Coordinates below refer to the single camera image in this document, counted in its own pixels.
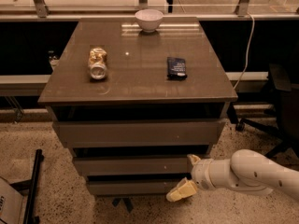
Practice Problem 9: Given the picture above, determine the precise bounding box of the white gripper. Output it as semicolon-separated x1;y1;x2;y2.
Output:
166;154;214;202

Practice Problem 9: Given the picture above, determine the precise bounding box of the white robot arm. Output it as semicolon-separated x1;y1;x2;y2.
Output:
166;149;299;202

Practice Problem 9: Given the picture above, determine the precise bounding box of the grey top drawer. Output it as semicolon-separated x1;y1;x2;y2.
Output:
53;119;225;148

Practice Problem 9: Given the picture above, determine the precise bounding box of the grey drawer cabinet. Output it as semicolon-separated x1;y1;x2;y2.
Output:
38;18;237;186

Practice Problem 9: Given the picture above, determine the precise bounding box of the grey bottom drawer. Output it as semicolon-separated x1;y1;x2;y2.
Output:
87;179;180;196

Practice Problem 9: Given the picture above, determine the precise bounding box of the dark blue snack packet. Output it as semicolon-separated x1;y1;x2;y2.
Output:
167;57;187;80

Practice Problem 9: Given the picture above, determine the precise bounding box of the black office chair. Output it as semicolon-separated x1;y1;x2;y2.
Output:
227;63;299;158

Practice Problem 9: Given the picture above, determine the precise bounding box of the crushed metal can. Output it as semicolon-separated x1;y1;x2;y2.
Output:
88;47;107;80

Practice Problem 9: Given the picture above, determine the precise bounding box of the white ceramic bowl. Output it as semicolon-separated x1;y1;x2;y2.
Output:
135;9;164;33

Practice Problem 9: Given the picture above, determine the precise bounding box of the black metal stand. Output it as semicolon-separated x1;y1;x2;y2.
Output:
11;149;44;224

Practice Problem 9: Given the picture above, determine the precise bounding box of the small clear bottle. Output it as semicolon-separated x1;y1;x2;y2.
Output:
48;50;59;69

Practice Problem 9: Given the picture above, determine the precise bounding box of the white box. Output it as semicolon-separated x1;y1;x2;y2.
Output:
0;178;23;224

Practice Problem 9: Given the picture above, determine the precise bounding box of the white cable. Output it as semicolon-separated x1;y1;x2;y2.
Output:
233;13;256;91

